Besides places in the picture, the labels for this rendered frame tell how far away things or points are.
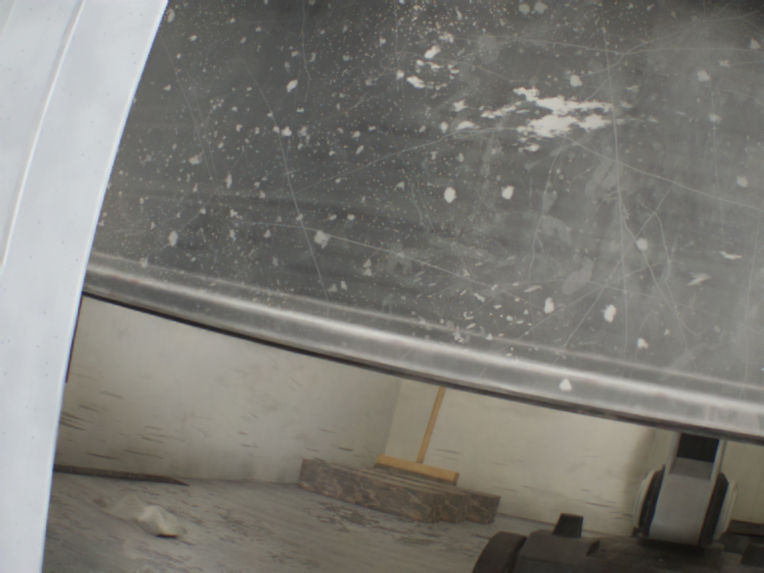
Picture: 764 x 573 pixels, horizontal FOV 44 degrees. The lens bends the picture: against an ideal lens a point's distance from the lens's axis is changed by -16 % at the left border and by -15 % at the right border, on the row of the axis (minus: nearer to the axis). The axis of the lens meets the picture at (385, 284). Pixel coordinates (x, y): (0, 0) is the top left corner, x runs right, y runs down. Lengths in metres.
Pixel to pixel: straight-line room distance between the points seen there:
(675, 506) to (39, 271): 1.46
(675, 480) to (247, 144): 1.31
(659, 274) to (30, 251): 0.29
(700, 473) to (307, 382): 1.90
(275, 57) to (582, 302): 0.22
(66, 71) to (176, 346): 2.30
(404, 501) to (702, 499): 1.58
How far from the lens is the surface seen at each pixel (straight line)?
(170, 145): 0.60
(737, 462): 3.53
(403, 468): 3.79
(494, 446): 3.93
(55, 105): 0.47
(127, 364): 2.59
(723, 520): 1.81
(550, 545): 1.62
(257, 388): 3.15
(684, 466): 1.79
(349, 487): 3.27
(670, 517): 1.80
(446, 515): 3.32
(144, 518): 2.00
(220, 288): 0.56
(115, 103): 0.45
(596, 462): 3.83
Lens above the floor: 0.40
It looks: 5 degrees up
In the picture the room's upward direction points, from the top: 13 degrees clockwise
